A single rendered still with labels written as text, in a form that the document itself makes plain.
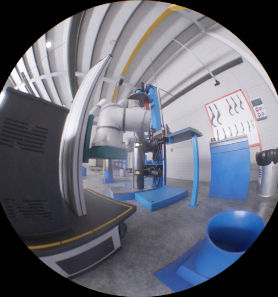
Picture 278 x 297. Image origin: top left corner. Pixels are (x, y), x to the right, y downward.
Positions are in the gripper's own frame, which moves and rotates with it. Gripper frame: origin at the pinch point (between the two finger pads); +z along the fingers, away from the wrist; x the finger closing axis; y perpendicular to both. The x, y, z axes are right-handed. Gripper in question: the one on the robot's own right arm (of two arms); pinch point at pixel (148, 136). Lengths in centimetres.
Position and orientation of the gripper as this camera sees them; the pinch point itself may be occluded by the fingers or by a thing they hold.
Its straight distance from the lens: 123.0
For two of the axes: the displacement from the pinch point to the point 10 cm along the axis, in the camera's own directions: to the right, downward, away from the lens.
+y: -4.5, 1.4, 8.8
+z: 8.4, -2.6, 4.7
